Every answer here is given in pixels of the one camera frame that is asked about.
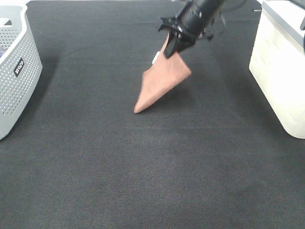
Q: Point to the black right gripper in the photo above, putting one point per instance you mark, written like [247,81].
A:
[186,27]

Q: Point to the pink-brown towel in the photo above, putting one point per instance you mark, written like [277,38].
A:
[160,78]

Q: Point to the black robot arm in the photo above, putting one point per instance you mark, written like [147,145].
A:
[218,4]

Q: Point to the white plastic storage bin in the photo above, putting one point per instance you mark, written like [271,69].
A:
[278,62]

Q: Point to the grey perforated laundry basket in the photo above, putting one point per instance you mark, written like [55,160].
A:
[20,64]

